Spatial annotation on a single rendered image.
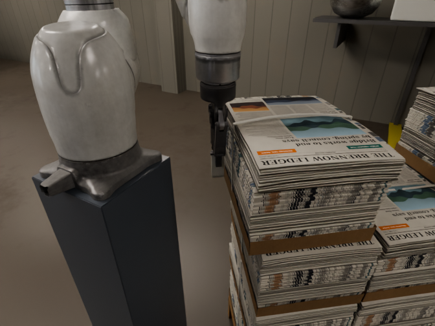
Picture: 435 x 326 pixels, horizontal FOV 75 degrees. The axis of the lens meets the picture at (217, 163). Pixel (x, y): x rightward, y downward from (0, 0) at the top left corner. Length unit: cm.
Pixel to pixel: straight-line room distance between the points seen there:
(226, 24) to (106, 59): 21
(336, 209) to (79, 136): 51
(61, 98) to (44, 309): 137
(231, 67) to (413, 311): 86
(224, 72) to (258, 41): 335
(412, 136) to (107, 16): 93
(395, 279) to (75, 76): 85
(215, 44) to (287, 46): 326
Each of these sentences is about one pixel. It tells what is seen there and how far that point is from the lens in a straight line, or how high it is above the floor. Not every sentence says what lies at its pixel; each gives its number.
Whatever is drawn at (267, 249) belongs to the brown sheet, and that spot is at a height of 85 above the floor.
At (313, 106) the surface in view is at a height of 106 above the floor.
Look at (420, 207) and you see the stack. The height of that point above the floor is 83.
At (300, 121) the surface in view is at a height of 106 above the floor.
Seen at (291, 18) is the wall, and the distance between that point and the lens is 376.
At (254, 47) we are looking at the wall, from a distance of 393.
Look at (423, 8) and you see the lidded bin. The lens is 300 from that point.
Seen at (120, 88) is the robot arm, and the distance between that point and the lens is 54.
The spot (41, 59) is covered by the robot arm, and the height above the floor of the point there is 123.
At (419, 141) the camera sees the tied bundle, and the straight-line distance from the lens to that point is 108.
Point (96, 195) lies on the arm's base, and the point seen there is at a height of 101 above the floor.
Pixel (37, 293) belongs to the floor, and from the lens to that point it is 184.
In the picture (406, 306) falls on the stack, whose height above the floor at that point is 56.
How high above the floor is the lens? 132
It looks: 31 degrees down
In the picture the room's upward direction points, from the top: straight up
